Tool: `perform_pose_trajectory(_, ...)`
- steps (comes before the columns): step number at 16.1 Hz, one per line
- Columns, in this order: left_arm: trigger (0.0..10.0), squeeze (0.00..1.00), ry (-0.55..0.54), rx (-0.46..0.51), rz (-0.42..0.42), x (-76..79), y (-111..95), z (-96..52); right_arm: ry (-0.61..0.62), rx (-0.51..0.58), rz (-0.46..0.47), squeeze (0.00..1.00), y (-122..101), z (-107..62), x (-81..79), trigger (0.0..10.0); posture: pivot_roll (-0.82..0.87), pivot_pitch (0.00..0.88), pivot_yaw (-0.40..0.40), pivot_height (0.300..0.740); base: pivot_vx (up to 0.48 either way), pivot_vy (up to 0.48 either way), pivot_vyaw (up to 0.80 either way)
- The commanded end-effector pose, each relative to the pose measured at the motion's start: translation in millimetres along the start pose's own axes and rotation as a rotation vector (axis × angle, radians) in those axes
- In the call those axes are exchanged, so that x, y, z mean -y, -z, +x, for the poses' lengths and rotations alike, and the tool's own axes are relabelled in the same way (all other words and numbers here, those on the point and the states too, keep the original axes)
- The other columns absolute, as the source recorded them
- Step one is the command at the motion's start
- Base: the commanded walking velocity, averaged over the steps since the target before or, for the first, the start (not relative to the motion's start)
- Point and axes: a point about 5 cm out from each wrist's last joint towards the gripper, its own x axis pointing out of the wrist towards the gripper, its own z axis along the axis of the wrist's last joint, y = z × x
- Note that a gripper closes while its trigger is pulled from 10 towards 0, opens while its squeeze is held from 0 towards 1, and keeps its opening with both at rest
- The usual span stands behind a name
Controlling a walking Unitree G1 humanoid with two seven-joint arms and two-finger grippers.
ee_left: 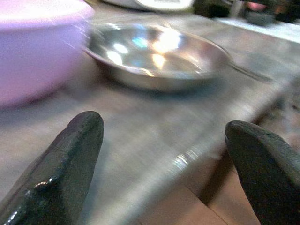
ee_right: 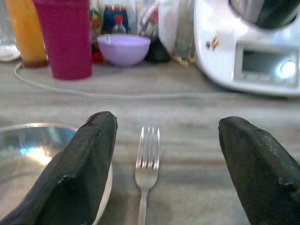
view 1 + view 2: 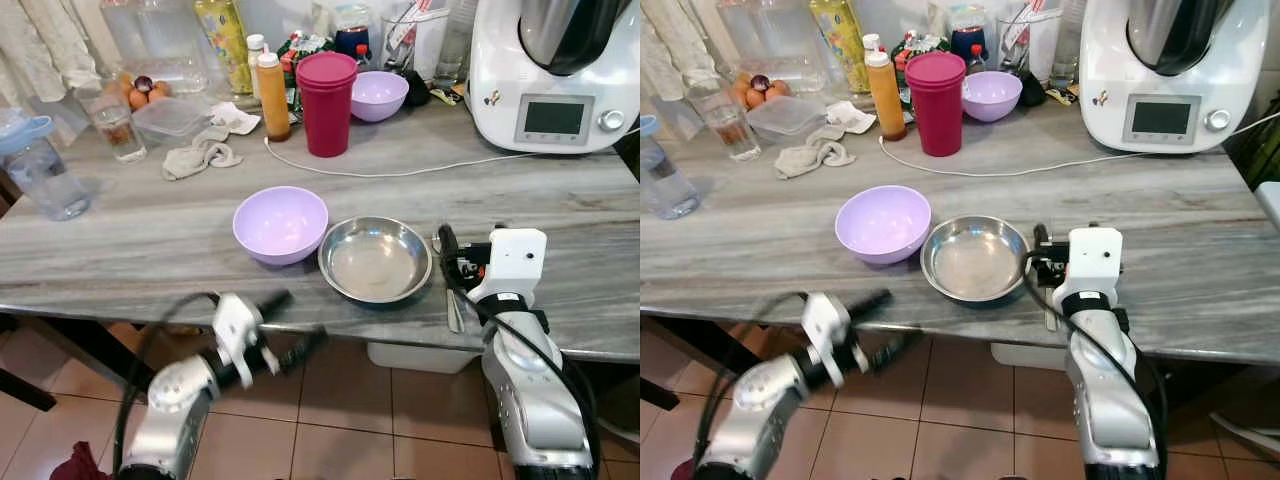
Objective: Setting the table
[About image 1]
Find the pink plastic bowl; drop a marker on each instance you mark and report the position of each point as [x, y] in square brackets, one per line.
[35, 54]

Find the shiny steel plate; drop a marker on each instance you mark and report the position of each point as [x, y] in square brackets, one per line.
[154, 58]

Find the white round appliance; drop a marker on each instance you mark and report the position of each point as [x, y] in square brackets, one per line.
[152, 4]

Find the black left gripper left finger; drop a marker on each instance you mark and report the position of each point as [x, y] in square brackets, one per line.
[61, 168]

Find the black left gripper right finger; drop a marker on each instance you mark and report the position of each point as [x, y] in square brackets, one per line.
[267, 168]

